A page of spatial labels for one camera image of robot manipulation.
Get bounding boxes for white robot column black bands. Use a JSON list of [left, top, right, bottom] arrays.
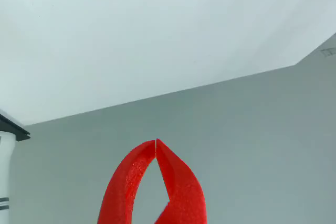
[[0, 131, 16, 224]]

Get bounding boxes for black mounting plate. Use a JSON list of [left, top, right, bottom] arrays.
[[0, 110, 31, 142]]

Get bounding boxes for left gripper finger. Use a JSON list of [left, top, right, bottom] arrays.
[[154, 138, 207, 224], [97, 140, 156, 224]]

